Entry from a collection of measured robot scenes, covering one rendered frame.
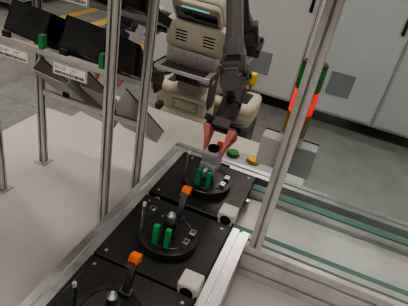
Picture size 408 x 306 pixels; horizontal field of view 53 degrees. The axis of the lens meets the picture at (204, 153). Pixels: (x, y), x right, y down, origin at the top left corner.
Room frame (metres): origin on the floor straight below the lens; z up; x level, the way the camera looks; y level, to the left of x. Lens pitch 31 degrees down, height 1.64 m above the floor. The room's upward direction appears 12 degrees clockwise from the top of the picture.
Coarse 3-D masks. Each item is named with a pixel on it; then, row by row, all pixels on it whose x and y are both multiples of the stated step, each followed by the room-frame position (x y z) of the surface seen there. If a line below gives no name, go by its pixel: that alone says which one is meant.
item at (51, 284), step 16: (160, 160) 1.02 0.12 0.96; (176, 160) 1.04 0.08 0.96; (144, 176) 0.93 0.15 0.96; (160, 176) 0.94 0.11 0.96; (128, 192) 0.84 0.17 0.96; (144, 192) 0.86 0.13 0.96; (128, 208) 0.78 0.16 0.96; (112, 224) 0.71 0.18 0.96; (96, 240) 0.65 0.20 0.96; (240, 240) 0.75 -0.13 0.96; (80, 256) 0.61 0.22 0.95; (224, 256) 0.68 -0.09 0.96; (240, 256) 0.72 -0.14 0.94; (64, 272) 0.56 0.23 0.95; (224, 272) 0.64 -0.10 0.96; (48, 288) 0.51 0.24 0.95; (208, 288) 0.58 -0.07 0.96; (224, 288) 0.59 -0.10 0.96; (32, 304) 0.47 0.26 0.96; (208, 304) 0.55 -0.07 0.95
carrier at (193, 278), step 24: (144, 216) 0.68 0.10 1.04; (168, 216) 0.69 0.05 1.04; (192, 216) 0.79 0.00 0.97; (120, 240) 0.66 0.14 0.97; (144, 240) 0.65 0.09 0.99; (168, 240) 0.64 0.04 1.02; (192, 240) 0.68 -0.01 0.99; (216, 240) 0.72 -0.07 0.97; (120, 264) 0.59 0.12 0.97; (144, 264) 0.60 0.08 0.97; (168, 264) 0.62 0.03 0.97; (192, 264) 0.63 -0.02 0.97; (192, 288) 0.55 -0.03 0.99
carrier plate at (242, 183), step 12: (180, 156) 1.05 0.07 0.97; (180, 168) 0.99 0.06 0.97; (228, 168) 1.04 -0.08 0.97; (168, 180) 0.92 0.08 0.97; (180, 180) 0.93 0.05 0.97; (240, 180) 0.99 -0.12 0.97; (252, 180) 1.00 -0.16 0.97; (156, 192) 0.85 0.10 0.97; (168, 192) 0.86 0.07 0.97; (180, 192) 0.87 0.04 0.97; (240, 192) 0.93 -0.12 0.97; (192, 204) 0.84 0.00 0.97; (204, 204) 0.85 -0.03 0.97; (216, 204) 0.86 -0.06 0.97; (240, 204) 0.88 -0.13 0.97; (204, 216) 0.81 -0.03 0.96; (216, 216) 0.81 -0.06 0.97
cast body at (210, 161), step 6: (210, 144) 0.94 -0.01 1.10; (216, 144) 0.95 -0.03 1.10; (204, 150) 0.93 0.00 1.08; (210, 150) 0.92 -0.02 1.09; (216, 150) 0.92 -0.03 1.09; (204, 156) 0.92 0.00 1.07; (210, 156) 0.91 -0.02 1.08; (216, 156) 0.91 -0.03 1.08; (204, 162) 0.91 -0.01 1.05; (210, 162) 0.91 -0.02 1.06; (216, 162) 0.91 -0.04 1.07; (204, 168) 0.91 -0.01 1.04; (210, 168) 0.90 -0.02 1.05; (216, 168) 0.92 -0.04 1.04; (204, 174) 0.89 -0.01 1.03
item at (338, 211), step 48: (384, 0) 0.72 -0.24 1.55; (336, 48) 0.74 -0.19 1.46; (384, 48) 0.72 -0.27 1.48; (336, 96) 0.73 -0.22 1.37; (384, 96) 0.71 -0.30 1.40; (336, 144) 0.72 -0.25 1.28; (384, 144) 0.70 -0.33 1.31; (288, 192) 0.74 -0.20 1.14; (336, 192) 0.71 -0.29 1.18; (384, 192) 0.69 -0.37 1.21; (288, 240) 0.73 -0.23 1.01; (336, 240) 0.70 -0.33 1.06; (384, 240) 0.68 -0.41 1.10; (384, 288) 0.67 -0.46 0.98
